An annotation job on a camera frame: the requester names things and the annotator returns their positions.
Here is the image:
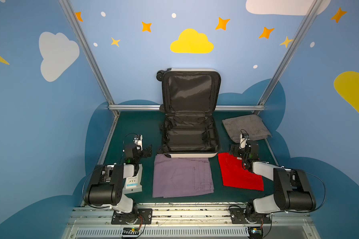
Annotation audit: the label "red t-shirt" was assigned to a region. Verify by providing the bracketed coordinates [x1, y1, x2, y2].
[218, 152, 264, 191]

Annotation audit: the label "grey towel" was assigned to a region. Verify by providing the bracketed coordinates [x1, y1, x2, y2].
[222, 115, 272, 143]

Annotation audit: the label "purple pants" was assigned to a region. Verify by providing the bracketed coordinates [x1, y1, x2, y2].
[153, 154, 214, 198]

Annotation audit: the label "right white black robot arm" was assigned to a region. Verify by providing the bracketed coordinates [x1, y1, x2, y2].
[229, 139, 318, 217]

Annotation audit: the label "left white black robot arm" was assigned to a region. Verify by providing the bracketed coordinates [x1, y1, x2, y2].
[82, 143, 152, 214]

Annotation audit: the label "white wet wipes pack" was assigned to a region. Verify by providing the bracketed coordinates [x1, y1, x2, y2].
[123, 164, 143, 194]

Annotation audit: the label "rear aluminium crossbar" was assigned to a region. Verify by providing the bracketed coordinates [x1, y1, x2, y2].
[108, 104, 265, 112]

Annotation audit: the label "open black white suitcase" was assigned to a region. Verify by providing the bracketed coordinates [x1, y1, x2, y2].
[156, 68, 221, 158]

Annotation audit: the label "left small circuit board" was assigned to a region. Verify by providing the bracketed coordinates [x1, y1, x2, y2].
[121, 228, 142, 238]

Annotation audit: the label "small circuit board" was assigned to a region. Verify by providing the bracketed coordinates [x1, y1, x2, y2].
[248, 227, 263, 239]
[121, 228, 142, 238]

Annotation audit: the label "right small circuit board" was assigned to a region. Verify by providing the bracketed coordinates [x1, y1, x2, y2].
[248, 227, 263, 239]

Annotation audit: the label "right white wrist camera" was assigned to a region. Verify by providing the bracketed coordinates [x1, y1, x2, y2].
[239, 133, 249, 149]

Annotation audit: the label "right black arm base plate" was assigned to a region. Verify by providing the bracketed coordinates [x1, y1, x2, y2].
[228, 206, 271, 224]

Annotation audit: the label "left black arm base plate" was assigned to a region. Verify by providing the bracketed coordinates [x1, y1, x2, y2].
[111, 208, 153, 225]

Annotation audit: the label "aluminium front rail frame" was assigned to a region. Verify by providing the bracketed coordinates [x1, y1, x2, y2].
[62, 202, 320, 239]

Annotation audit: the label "right aluminium frame post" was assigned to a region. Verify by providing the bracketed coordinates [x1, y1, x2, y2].
[257, 0, 324, 108]

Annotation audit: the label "aluminium frame post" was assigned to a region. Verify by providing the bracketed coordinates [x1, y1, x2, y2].
[257, 0, 324, 108]
[59, 0, 114, 105]

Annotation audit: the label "left aluminium frame post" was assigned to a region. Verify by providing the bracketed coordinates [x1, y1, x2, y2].
[59, 0, 114, 105]

